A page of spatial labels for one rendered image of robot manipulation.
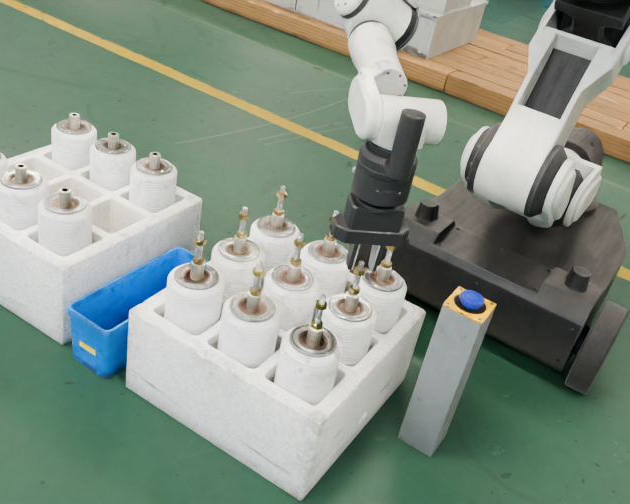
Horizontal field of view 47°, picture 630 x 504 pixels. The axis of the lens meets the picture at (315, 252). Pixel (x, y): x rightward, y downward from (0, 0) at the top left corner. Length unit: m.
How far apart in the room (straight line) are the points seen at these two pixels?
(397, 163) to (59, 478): 0.72
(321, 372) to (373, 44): 0.51
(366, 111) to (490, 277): 0.64
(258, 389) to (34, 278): 0.51
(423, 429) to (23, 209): 0.84
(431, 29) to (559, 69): 1.75
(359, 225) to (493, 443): 0.55
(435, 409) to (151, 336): 0.50
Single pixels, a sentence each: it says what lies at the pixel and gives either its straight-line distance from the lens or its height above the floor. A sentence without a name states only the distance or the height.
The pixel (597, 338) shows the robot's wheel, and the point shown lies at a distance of 1.54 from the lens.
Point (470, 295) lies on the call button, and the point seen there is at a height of 0.33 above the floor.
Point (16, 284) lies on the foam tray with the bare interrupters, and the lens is 1.51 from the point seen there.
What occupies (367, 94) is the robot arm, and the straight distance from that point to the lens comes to 1.04.
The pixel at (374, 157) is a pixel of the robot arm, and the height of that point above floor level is 0.54.
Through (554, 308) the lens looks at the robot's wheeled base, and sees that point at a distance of 1.55.
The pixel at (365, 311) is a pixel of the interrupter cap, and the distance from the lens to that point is 1.23.
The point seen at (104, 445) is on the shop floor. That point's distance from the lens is 1.30.
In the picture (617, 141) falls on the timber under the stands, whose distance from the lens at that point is 2.97.
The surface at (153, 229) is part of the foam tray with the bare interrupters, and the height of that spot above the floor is 0.17.
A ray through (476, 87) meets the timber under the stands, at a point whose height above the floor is 0.07.
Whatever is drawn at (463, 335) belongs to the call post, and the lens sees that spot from 1.21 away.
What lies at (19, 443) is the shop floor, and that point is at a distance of 1.32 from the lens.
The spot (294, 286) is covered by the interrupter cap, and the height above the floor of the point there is 0.25.
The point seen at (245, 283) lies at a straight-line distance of 1.31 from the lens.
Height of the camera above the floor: 0.97
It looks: 32 degrees down
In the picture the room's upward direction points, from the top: 12 degrees clockwise
